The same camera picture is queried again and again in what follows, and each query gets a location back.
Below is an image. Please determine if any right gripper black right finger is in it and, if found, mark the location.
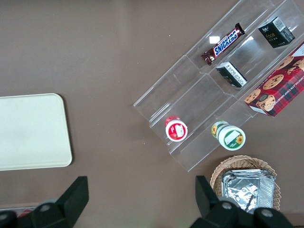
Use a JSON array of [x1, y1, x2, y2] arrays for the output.
[[190, 175, 238, 228]]

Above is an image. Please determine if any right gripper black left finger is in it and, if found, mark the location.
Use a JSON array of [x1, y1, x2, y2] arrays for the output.
[[30, 176, 89, 228]]

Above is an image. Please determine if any light wicker basket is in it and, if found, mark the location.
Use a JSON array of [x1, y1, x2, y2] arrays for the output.
[[209, 155, 281, 212]]

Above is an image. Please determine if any beige plastic tray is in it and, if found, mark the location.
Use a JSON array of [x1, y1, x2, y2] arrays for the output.
[[0, 93, 73, 171]]

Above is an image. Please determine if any stack of aluminium foil trays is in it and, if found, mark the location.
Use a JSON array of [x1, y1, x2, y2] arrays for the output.
[[221, 169, 276, 214]]

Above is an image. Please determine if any green sunflower lidded jar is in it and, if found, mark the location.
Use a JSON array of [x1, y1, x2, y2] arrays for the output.
[[211, 120, 246, 152]]

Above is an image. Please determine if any red lidded small jar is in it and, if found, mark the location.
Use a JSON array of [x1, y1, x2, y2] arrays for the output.
[[164, 115, 189, 142]]

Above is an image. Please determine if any clear acrylic stepped display stand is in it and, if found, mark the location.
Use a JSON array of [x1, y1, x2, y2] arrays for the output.
[[133, 0, 304, 173]]

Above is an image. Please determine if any small black box white label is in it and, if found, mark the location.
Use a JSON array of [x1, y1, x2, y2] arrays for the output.
[[216, 61, 248, 88]]

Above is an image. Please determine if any red tartan cookie box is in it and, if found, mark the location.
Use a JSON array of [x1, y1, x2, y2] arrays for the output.
[[244, 42, 304, 117]]

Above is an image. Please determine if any Snickers chocolate bar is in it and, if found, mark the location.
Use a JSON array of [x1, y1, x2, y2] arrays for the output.
[[200, 22, 246, 66]]

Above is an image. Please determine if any black box with face print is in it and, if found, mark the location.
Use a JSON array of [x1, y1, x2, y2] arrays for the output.
[[257, 16, 296, 49]]

